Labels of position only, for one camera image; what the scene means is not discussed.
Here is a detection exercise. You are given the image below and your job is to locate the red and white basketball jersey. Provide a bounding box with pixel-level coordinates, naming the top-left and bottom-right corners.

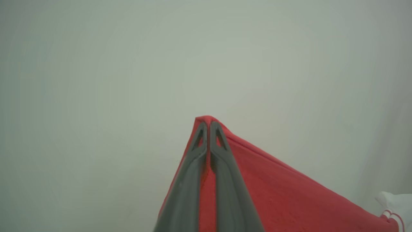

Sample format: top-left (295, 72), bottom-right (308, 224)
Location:
top-left (157, 115), bottom-right (412, 232)

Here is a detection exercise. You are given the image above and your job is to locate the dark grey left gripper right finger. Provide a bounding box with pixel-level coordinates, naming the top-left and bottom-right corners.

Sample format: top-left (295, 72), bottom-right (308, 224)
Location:
top-left (209, 121), bottom-right (265, 232)

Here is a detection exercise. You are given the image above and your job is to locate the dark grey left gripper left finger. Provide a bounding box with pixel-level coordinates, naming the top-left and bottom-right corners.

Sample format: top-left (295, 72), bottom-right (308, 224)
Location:
top-left (154, 121), bottom-right (208, 232)

